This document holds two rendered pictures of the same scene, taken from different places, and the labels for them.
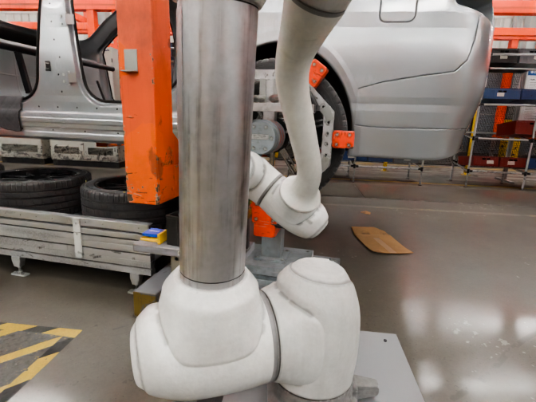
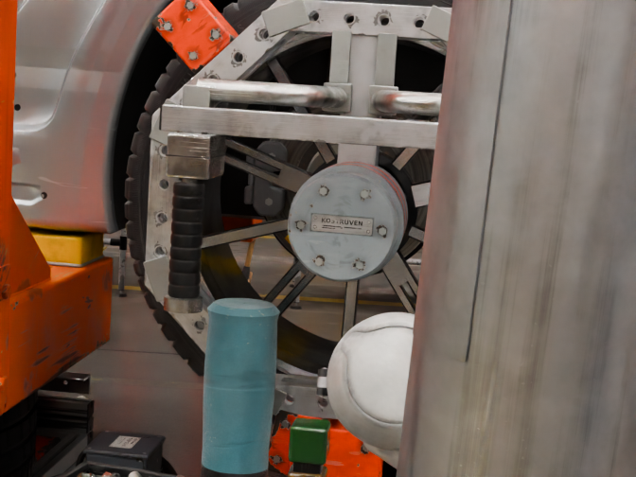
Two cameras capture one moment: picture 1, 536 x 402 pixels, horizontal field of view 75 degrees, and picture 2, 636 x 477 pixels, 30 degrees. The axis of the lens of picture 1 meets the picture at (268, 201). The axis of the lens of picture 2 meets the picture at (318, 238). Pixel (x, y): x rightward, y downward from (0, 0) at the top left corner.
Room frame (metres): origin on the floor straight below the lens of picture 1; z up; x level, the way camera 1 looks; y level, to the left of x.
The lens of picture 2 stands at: (0.02, 0.22, 1.01)
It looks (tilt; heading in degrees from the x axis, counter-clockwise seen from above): 7 degrees down; 354
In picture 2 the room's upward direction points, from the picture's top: 4 degrees clockwise
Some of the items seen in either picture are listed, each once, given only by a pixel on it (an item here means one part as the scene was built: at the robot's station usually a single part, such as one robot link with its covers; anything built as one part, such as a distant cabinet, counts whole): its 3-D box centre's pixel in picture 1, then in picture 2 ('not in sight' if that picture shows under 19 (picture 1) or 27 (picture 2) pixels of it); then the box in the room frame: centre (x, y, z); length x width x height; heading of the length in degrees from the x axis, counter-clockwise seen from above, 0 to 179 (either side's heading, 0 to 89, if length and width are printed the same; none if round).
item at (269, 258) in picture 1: (273, 238); not in sight; (1.72, -0.03, 0.32); 0.40 x 0.30 x 0.28; 77
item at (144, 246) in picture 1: (195, 246); not in sight; (1.27, 0.27, 0.44); 0.43 x 0.17 x 0.03; 77
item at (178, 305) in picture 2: not in sight; (185, 242); (1.37, 0.22, 0.83); 0.04 x 0.04 x 0.16
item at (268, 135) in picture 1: (266, 136); (349, 219); (1.49, 0.02, 0.85); 0.21 x 0.14 x 0.14; 167
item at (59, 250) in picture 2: not in sight; (56, 245); (2.14, 0.45, 0.71); 0.14 x 0.14 x 0.05; 77
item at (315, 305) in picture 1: (311, 319); not in sight; (0.58, -0.09, 0.57); 0.18 x 0.16 x 0.22; 110
